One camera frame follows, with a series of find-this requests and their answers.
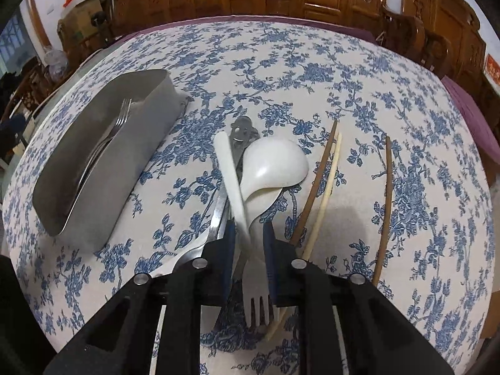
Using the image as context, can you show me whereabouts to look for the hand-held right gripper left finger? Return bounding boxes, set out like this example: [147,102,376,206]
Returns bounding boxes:
[43,219,237,375]

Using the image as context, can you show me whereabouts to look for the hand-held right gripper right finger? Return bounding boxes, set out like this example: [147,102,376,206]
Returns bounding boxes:
[262,222,456,375]

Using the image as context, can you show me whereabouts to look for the white plastic fork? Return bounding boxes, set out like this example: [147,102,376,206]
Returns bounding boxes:
[240,187,283,328]

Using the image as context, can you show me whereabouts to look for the white soup spoon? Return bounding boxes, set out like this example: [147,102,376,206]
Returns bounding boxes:
[213,132,251,251]

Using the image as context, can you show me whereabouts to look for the cream chopstick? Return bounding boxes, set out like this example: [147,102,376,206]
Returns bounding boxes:
[266,132,343,341]

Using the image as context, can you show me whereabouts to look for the brown wooden chopstick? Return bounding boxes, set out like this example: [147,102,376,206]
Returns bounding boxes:
[371,137,393,288]
[291,120,338,248]

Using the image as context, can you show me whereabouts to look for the wide white plastic spoon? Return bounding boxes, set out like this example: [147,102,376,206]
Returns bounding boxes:
[239,138,310,204]

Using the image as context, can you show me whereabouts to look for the rectangular metal tray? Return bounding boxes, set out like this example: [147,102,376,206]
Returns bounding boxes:
[32,69,185,251]

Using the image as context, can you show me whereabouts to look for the metal fork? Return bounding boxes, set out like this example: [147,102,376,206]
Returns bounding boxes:
[78,103,129,208]
[76,97,134,204]

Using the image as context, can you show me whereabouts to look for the blue floral tablecloth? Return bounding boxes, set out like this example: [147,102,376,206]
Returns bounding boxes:
[2,16,495,375]

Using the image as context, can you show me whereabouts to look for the long purple seat cushion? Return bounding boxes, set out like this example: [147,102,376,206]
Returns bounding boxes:
[112,14,378,44]

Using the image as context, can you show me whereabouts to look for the short purple seat cushion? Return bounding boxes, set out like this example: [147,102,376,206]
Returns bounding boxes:
[441,75,500,158]

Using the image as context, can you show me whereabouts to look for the wooden corner armrest table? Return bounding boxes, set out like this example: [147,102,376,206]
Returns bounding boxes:
[380,5,454,79]

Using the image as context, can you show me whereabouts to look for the clear plastic bag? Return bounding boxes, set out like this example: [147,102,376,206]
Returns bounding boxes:
[42,46,68,73]

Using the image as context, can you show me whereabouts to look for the stacked cardboard boxes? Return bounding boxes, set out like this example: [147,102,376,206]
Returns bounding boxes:
[58,0,115,57]

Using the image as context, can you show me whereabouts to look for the short carved wooden sofa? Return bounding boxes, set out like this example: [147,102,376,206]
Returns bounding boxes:
[402,0,500,126]

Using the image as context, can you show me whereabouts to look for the red printed box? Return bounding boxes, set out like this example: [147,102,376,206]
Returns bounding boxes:
[484,55,500,83]

